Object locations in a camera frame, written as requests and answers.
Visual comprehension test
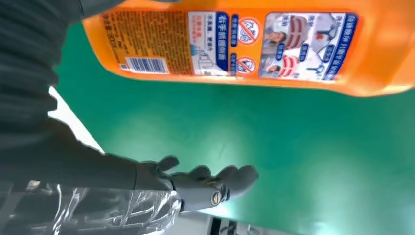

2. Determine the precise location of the white desk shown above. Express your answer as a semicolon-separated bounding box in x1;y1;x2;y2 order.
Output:
47;86;105;154

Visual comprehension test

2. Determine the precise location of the green top table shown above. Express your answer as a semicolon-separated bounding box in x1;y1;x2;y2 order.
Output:
53;23;415;235

